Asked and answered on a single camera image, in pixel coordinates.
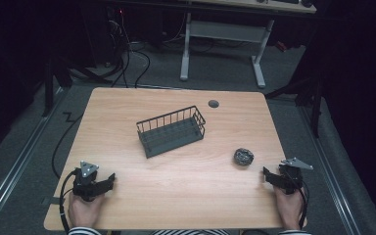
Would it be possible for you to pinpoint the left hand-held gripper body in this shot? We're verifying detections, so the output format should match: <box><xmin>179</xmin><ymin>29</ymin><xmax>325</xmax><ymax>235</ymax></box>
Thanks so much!
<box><xmin>71</xmin><ymin>160</ymin><xmax>101</xmax><ymax>202</ymax></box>

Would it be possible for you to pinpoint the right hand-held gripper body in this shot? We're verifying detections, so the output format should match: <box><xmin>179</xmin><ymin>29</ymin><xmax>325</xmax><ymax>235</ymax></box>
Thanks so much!
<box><xmin>277</xmin><ymin>157</ymin><xmax>314</xmax><ymax>196</ymax></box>

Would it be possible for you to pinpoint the dark ball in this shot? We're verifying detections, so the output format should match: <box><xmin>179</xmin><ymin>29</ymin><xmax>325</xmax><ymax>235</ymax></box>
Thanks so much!
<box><xmin>232</xmin><ymin>147</ymin><xmax>256</xmax><ymax>166</ymax></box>

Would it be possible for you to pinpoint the dark wire basket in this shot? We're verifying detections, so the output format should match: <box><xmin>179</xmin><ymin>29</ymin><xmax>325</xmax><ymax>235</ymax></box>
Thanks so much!
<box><xmin>135</xmin><ymin>105</ymin><xmax>207</xmax><ymax>160</ymax></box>

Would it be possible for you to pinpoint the person's right hand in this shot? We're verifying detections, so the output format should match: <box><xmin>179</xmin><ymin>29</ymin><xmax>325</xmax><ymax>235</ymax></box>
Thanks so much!
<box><xmin>272</xmin><ymin>185</ymin><xmax>306</xmax><ymax>231</ymax></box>

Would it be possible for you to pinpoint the person's left hand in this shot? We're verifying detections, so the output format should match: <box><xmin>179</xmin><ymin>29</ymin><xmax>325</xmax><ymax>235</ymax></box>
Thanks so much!
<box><xmin>68</xmin><ymin>191</ymin><xmax>108</xmax><ymax>229</ymax></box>

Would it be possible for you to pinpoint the person's left striped sleeve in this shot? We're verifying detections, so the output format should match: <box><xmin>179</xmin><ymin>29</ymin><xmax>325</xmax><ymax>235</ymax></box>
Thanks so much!
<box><xmin>67</xmin><ymin>226</ymin><xmax>103</xmax><ymax>235</ymax></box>

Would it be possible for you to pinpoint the person's striped sleeve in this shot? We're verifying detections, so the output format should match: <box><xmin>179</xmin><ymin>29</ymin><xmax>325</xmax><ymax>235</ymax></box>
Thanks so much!
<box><xmin>277</xmin><ymin>229</ymin><xmax>311</xmax><ymax>235</ymax></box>
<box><xmin>67</xmin><ymin>226</ymin><xmax>103</xmax><ymax>235</ymax></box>

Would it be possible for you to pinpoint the person's right striped sleeve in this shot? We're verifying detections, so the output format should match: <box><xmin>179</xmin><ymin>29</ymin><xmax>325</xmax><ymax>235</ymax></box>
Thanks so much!
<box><xmin>277</xmin><ymin>229</ymin><xmax>311</xmax><ymax>235</ymax></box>

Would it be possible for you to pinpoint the black stand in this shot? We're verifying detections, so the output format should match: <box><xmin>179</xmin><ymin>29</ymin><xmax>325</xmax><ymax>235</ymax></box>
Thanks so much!
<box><xmin>41</xmin><ymin>57</ymin><xmax>112</xmax><ymax>118</ymax></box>
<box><xmin>263</xmin><ymin>72</ymin><xmax>325</xmax><ymax>139</ymax></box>

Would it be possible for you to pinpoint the person's striped shirt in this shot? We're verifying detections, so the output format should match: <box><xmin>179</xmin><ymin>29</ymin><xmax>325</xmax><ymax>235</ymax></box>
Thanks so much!
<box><xmin>150</xmin><ymin>228</ymin><xmax>232</xmax><ymax>235</ymax></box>

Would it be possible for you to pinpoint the white-legged wooden desk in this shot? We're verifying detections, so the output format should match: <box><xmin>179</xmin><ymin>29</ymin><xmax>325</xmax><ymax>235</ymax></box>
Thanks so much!
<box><xmin>179</xmin><ymin>0</ymin><xmax>317</xmax><ymax>89</ymax></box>

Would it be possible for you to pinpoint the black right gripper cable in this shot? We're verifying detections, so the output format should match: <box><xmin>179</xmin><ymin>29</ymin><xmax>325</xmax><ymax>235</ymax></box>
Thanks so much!
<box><xmin>285</xmin><ymin>172</ymin><xmax>310</xmax><ymax>230</ymax></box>

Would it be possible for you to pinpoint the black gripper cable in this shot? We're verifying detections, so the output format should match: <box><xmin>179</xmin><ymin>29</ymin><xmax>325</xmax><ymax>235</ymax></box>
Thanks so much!
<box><xmin>58</xmin><ymin>168</ymin><xmax>79</xmax><ymax>235</ymax></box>
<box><xmin>285</xmin><ymin>172</ymin><xmax>310</xmax><ymax>230</ymax></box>

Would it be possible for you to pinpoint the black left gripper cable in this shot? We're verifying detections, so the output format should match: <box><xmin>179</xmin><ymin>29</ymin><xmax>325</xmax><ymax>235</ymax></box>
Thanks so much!
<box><xmin>58</xmin><ymin>168</ymin><xmax>79</xmax><ymax>235</ymax></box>

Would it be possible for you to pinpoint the metal floor rail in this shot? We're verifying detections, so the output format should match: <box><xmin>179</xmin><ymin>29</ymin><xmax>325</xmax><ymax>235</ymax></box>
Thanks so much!
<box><xmin>0</xmin><ymin>87</ymin><xmax>65</xmax><ymax>231</ymax></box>
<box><xmin>297</xmin><ymin>103</ymin><xmax>364</xmax><ymax>235</ymax></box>

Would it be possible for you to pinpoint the black floor cable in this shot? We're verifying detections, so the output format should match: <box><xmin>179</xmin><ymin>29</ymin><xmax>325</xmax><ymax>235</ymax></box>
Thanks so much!
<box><xmin>51</xmin><ymin>112</ymin><xmax>85</xmax><ymax>180</ymax></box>

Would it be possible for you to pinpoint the bundle of black cables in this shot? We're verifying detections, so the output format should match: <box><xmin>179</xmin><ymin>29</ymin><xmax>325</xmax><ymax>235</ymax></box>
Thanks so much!
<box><xmin>106</xmin><ymin>8</ymin><xmax>152</xmax><ymax>89</ymax></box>

